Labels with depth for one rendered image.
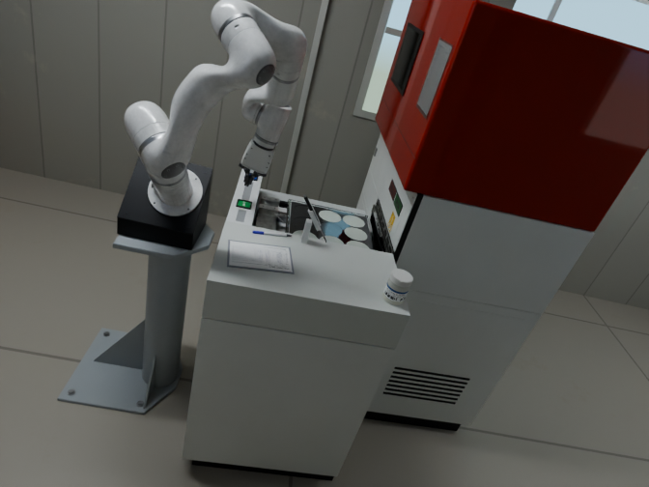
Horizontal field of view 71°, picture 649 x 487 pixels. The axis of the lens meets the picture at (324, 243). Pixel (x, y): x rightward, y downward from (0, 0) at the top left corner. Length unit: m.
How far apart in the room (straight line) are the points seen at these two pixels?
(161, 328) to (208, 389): 0.46
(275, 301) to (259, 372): 0.31
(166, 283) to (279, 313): 0.61
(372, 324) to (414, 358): 0.67
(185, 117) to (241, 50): 0.24
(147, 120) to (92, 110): 2.20
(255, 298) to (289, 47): 0.70
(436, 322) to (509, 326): 0.31
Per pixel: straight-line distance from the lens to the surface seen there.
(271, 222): 1.85
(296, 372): 1.58
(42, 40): 3.59
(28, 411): 2.31
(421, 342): 2.02
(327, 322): 1.43
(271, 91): 1.46
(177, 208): 1.70
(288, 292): 1.36
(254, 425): 1.81
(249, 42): 1.19
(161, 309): 1.96
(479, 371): 2.23
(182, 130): 1.31
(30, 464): 2.17
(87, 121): 3.62
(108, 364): 2.40
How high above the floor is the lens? 1.80
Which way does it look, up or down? 31 degrees down
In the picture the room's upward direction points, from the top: 16 degrees clockwise
